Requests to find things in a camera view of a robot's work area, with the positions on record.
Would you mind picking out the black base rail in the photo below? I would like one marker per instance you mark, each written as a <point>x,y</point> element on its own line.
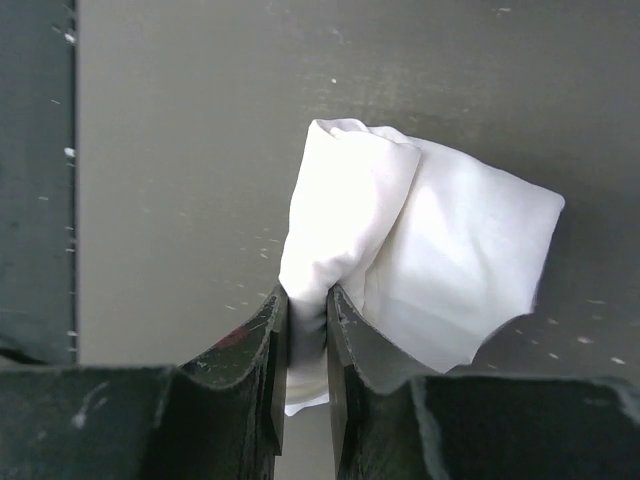
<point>38,181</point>

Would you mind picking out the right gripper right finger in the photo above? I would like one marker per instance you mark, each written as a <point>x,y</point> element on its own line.
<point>392,419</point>

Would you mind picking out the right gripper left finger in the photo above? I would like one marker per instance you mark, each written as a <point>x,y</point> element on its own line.
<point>218,416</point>

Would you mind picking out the white underwear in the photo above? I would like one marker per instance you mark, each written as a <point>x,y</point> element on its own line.
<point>436,250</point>

